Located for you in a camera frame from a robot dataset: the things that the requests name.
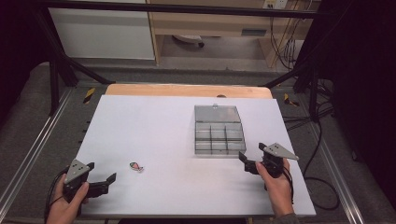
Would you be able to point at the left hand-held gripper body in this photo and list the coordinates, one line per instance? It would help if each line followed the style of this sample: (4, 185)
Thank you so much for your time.
(75, 174)

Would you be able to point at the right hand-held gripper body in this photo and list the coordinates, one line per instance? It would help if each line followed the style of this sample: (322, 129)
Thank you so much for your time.
(274, 158)

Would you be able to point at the clear plastic compartment box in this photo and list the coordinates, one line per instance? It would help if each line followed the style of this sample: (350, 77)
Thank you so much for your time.
(218, 133)

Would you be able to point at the small fish-shaped eraser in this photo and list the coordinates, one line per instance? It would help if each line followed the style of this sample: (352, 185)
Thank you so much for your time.
(136, 166)

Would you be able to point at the person's right hand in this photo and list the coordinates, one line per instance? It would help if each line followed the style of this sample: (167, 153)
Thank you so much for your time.
(277, 189)

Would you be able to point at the person's left hand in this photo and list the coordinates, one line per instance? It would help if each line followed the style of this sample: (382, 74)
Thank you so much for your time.
(63, 207)

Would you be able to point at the yellow black tape strip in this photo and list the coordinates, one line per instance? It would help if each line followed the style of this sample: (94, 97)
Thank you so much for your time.
(89, 95)
(290, 100)

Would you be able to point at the wooden table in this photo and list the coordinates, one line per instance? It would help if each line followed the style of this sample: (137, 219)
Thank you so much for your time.
(186, 90)

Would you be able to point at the light wooden desk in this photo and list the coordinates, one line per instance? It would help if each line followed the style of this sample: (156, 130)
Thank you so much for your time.
(218, 26)

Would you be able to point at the white cabinet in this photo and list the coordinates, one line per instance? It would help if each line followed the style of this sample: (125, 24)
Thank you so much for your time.
(102, 34)

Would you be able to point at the aluminium floor rail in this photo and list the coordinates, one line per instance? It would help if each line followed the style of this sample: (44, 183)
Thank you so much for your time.
(34, 146)
(337, 177)

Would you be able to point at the black metal frame stand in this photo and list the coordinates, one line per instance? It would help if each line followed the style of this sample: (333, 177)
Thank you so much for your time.
(311, 84)
(56, 71)

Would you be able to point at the wall power outlet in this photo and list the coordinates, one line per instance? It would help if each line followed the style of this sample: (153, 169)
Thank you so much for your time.
(275, 3)

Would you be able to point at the black metal frame bar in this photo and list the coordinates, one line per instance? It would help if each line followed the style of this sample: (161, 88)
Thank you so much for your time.
(186, 8)

